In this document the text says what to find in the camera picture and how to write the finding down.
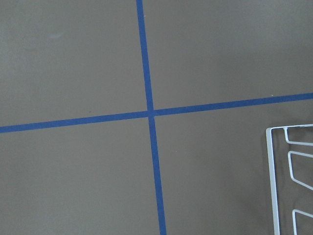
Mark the white wire cup holder rack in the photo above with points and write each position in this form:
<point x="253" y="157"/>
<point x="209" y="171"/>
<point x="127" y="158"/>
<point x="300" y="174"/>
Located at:
<point x="272" y="172"/>

